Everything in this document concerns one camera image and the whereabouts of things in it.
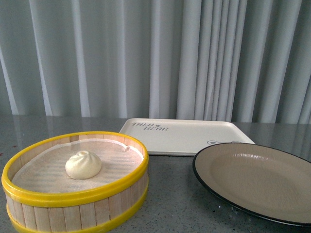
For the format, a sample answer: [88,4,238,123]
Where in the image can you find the cream rectangular bear tray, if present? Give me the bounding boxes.
[120,118,254,156]

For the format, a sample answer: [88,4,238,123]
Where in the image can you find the brown plate with black rim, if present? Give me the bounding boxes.
[192,143,311,227]

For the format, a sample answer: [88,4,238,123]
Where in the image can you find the white steamer liner cloth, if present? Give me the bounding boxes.
[12,138,143,193]

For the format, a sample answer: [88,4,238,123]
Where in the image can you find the white steamed bun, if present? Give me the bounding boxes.
[65,150,102,180]

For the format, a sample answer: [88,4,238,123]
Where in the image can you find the yellow rimmed bamboo steamer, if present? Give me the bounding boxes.
[1,131,149,233]

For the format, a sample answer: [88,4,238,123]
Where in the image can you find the grey pleated curtain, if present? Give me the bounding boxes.
[0,0,311,124]

